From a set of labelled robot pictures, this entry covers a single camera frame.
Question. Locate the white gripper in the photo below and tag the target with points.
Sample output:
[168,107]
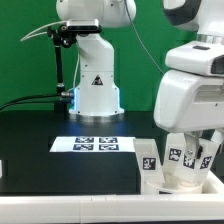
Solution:
[191,94]

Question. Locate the white round stool seat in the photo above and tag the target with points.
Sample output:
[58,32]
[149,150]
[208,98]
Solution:
[172,185]

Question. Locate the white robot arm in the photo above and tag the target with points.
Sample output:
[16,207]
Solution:
[97,95]

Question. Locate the white L-shaped fence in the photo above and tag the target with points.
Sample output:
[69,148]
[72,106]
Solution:
[208,206]

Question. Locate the white fiducial marker sheet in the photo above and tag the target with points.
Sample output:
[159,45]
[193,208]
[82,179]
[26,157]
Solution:
[78,144]

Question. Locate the white block at left edge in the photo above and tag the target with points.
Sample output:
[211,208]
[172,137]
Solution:
[1,169]

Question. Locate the black camera on stand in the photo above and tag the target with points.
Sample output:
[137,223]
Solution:
[83,26]

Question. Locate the black camera stand pole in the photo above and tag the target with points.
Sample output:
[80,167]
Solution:
[61,37]

